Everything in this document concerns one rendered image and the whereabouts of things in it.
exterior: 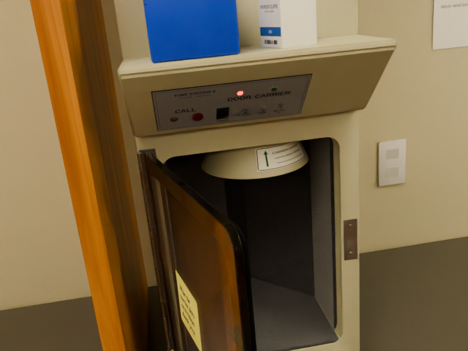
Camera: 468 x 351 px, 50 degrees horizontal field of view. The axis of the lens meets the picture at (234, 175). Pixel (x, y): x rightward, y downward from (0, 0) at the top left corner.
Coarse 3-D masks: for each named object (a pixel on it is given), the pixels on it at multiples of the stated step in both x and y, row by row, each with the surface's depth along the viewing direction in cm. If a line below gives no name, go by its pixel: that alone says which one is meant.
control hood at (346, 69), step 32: (128, 64) 56; (160, 64) 54; (192, 64) 55; (224, 64) 55; (256, 64) 56; (288, 64) 57; (320, 64) 58; (352, 64) 59; (384, 64) 60; (128, 96) 57; (320, 96) 64; (352, 96) 65; (192, 128) 66
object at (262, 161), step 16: (272, 144) 75; (288, 144) 76; (208, 160) 78; (224, 160) 76; (240, 160) 74; (256, 160) 74; (272, 160) 74; (288, 160) 75; (304, 160) 78; (224, 176) 75; (240, 176) 74; (256, 176) 74; (272, 176) 74
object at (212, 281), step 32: (160, 192) 61; (192, 192) 50; (160, 224) 65; (192, 224) 51; (224, 224) 42; (160, 256) 69; (192, 256) 53; (224, 256) 43; (192, 288) 56; (224, 288) 45; (224, 320) 47
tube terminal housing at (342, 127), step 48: (240, 0) 64; (336, 0) 66; (144, 48) 64; (144, 144) 68; (192, 144) 69; (240, 144) 70; (336, 144) 76; (336, 192) 78; (336, 240) 81; (336, 288) 84
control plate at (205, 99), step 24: (168, 96) 58; (192, 96) 59; (216, 96) 60; (240, 96) 61; (264, 96) 62; (288, 96) 63; (168, 120) 63; (192, 120) 64; (216, 120) 65; (240, 120) 66
